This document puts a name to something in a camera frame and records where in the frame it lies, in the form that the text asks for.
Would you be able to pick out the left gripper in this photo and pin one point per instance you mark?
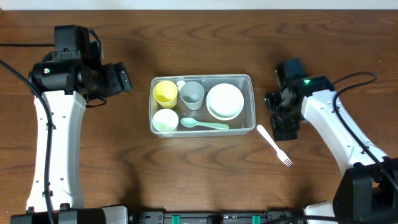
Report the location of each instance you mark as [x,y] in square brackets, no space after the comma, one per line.
[121,78]

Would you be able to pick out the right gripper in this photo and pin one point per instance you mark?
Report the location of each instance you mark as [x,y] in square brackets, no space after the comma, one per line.
[285,126]

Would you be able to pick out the white plastic fork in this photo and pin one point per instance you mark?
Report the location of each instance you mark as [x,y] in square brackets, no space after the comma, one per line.
[282,156]

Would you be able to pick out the yellow plastic cup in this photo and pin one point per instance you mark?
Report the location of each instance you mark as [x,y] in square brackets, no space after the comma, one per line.
[166,93]

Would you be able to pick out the light blue plastic bowl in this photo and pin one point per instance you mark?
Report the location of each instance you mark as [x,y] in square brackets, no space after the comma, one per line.
[226,113]

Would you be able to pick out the white plastic bowl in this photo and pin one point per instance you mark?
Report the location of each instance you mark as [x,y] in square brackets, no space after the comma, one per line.
[223,95]

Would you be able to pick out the white plastic cup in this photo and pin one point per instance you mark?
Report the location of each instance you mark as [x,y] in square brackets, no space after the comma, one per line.
[165,120]

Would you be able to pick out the grey plastic cup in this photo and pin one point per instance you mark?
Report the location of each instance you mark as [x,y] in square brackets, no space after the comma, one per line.
[192,94]

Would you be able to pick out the pale green plastic spoon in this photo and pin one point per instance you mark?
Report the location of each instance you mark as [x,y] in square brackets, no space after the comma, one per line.
[191,122]

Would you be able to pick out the yellow plastic bowl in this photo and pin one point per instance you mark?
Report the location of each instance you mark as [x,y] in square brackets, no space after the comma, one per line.
[224,118]

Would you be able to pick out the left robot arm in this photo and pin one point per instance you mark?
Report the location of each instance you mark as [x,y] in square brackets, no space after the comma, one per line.
[64,85]

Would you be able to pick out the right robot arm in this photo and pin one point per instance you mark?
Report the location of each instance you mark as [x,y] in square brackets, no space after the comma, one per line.
[367,192]

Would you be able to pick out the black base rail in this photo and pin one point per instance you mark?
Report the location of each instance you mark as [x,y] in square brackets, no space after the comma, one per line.
[161,217]

